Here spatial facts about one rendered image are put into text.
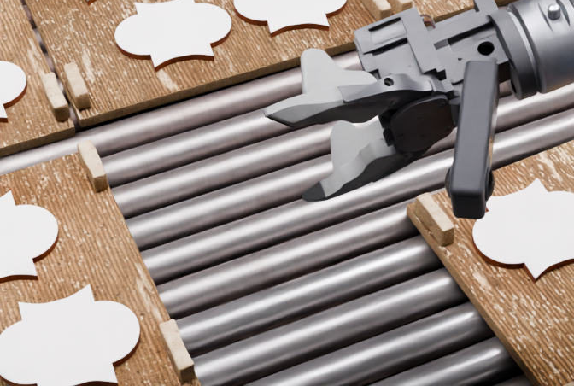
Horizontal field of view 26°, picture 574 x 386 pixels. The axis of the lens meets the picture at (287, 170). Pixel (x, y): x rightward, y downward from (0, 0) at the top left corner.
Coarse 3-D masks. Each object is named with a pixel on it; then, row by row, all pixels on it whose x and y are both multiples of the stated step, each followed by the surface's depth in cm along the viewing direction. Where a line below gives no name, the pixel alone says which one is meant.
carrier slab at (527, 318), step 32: (544, 160) 140; (512, 192) 136; (416, 224) 134; (448, 256) 130; (480, 288) 128; (512, 288) 128; (544, 288) 128; (512, 320) 125; (544, 320) 125; (512, 352) 123; (544, 352) 122; (544, 384) 120
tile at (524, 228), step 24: (528, 192) 135; (552, 192) 135; (504, 216) 133; (528, 216) 133; (552, 216) 133; (480, 240) 131; (504, 240) 131; (528, 240) 131; (552, 240) 131; (504, 264) 129; (528, 264) 128; (552, 264) 128
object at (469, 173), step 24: (480, 72) 93; (480, 96) 92; (480, 120) 91; (456, 144) 91; (480, 144) 90; (456, 168) 90; (480, 168) 90; (456, 192) 89; (480, 192) 89; (456, 216) 93; (480, 216) 92
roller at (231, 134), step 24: (240, 120) 146; (264, 120) 146; (144, 144) 144; (168, 144) 144; (192, 144) 144; (216, 144) 145; (240, 144) 146; (120, 168) 142; (144, 168) 142; (168, 168) 144
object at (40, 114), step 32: (0, 0) 159; (0, 32) 154; (32, 32) 154; (0, 64) 149; (32, 64) 150; (0, 96) 145; (32, 96) 147; (0, 128) 143; (32, 128) 143; (64, 128) 143
